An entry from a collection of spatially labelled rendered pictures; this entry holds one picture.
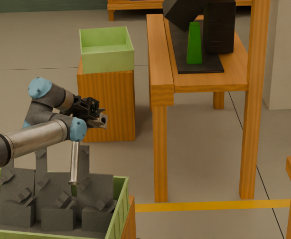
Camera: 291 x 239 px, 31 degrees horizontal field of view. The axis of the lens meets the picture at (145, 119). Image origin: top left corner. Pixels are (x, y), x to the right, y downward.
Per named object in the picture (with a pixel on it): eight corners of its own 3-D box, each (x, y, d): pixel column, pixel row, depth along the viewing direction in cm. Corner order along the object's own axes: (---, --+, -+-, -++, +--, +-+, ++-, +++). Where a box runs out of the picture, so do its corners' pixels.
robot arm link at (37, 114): (42, 137, 168) (53, 105, 170) (15, 130, 173) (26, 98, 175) (55, 143, 175) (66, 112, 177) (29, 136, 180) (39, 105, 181)
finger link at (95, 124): (110, 131, 197) (94, 120, 190) (98, 133, 200) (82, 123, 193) (111, 124, 198) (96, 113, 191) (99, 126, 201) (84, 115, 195)
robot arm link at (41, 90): (22, 97, 175) (31, 74, 176) (46, 108, 183) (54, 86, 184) (37, 100, 170) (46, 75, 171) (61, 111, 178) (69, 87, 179)
